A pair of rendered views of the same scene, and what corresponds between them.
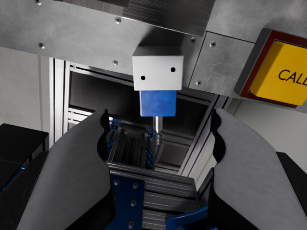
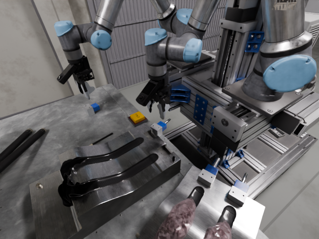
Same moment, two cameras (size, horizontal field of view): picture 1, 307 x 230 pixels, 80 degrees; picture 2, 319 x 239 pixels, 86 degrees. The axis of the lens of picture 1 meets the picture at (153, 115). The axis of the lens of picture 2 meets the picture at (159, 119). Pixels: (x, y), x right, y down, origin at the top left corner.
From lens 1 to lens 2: 0.69 m
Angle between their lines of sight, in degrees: 33
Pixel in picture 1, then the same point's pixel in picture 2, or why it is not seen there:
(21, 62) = not seen: outside the picture
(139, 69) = (158, 128)
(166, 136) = (193, 142)
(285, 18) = (131, 126)
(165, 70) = (154, 126)
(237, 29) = not seen: hidden behind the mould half
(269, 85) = (141, 116)
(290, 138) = (144, 113)
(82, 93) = not seen: hidden behind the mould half
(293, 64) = (136, 117)
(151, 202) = (192, 109)
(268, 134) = (151, 119)
